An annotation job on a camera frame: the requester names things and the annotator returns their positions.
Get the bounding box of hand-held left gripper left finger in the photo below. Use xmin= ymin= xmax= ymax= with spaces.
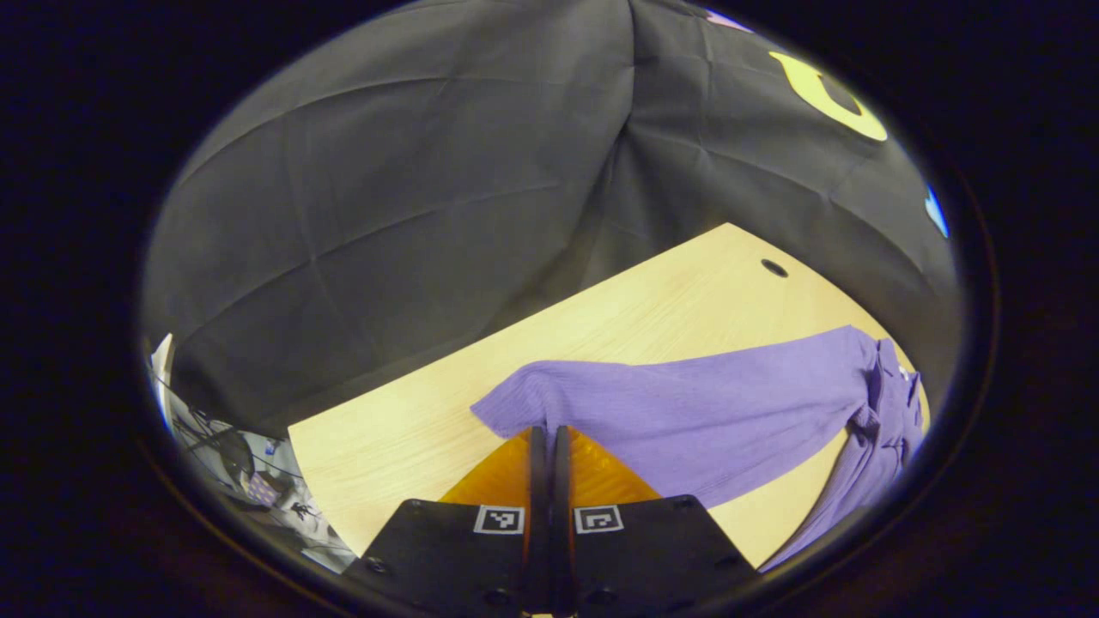
xmin=342 ymin=425 xmax=551 ymax=617

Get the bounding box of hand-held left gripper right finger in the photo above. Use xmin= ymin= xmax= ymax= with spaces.
xmin=550 ymin=425 xmax=762 ymax=617

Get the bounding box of black backdrop cloth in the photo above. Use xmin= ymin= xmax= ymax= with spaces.
xmin=142 ymin=0 xmax=961 ymax=440

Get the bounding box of tangle of black cables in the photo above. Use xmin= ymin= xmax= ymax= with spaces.
xmin=148 ymin=333 xmax=357 ymax=574

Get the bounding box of purple button shirt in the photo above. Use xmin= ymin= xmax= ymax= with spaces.
xmin=471 ymin=324 xmax=931 ymax=574

